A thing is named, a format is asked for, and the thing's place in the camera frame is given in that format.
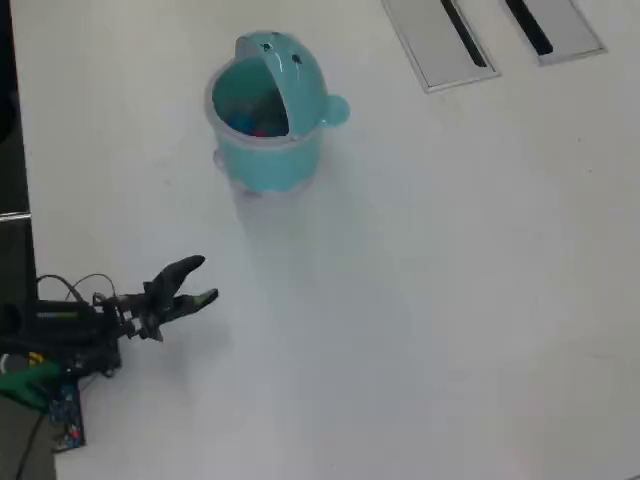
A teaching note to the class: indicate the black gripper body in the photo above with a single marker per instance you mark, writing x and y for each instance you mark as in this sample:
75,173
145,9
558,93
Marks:
142,317

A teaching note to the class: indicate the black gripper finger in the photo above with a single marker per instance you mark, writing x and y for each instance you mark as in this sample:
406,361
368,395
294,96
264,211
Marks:
192,305
172,280

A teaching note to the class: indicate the red lego block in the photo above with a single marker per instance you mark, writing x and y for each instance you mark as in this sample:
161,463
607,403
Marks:
260,133

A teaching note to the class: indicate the blue lego block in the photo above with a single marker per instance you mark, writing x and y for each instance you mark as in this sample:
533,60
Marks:
242,121

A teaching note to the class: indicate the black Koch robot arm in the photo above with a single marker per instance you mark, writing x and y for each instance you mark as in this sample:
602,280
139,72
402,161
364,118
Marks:
65,325

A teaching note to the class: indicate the teal whale-shaped bin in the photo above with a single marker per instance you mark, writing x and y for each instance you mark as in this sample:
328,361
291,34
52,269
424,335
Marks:
270,160

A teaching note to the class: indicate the yellow connector piece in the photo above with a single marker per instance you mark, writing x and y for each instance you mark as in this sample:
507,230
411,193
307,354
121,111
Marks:
35,357

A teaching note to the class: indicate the blue circuit board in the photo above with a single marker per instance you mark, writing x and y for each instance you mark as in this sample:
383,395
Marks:
67,420

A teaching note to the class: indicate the green table clamp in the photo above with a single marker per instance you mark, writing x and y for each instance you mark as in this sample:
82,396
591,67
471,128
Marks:
25,385

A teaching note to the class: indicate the black cabinet with metal edge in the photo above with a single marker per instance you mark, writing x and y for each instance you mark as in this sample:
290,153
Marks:
15,260

